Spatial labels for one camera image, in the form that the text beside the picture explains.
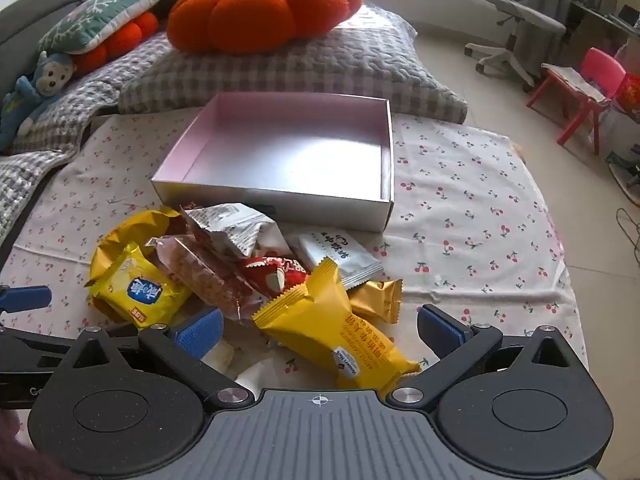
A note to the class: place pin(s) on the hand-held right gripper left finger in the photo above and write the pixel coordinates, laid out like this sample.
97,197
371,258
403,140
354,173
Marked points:
200,332

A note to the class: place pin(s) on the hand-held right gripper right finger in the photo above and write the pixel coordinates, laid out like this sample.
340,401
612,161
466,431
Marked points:
440,332

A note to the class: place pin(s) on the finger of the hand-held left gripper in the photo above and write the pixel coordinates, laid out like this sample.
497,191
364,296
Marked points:
30,344
25,297

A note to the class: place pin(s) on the clear packet of pink snack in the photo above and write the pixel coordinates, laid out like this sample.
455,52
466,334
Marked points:
210,272

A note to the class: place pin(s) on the gold-brown snack packet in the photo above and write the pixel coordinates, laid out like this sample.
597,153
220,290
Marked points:
375,300

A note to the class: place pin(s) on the yellow packet with blue label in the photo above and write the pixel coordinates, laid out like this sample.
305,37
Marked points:
135,290

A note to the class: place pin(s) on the red snack packet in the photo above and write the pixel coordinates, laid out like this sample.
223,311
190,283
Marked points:
272,275

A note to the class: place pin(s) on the silver snack packet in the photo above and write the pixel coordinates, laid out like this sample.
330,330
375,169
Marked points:
235,230

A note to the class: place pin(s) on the long yellow snack packet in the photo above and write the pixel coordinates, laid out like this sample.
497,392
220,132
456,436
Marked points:
325,325

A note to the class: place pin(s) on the white packet with grey print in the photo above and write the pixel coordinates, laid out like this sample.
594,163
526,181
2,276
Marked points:
340,255

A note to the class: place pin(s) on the gold foil snack packet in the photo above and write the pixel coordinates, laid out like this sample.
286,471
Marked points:
130,225

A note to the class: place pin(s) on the white cardboard box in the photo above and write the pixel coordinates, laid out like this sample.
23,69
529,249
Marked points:
290,150

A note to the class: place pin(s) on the cherry print cloth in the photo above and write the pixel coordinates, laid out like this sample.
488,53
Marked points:
475,210

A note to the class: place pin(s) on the grey checkered blanket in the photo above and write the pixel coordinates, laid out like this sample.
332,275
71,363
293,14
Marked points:
60,130

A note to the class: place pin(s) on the blue monkey plush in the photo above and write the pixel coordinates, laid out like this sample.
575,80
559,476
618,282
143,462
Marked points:
45,80

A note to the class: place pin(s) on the white plastic bag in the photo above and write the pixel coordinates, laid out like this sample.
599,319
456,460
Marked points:
620,135

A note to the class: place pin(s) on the small orange pumpkin cushion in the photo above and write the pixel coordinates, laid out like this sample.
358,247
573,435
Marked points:
125,40

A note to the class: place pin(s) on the newspaper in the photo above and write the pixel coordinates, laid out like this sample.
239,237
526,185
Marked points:
575,80

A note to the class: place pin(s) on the grey checkered pillow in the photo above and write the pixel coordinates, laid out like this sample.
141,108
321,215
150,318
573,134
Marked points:
310,67

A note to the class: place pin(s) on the green snowflake pillow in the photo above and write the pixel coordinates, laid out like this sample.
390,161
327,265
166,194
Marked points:
100,20

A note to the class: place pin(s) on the red bag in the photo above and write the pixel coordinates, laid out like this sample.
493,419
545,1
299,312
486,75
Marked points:
631,95

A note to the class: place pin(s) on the pink plastic child chair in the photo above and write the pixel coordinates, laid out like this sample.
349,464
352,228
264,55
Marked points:
600,67

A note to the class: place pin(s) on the white office chair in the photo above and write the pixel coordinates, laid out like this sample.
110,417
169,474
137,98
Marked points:
515,15

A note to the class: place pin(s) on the large orange pumpkin cushion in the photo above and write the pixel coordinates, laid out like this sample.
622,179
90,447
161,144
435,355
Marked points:
260,10

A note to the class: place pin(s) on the wooden desk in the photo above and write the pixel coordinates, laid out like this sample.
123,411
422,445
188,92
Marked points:
595,20

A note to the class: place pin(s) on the laptop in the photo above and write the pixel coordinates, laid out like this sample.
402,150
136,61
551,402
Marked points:
622,16

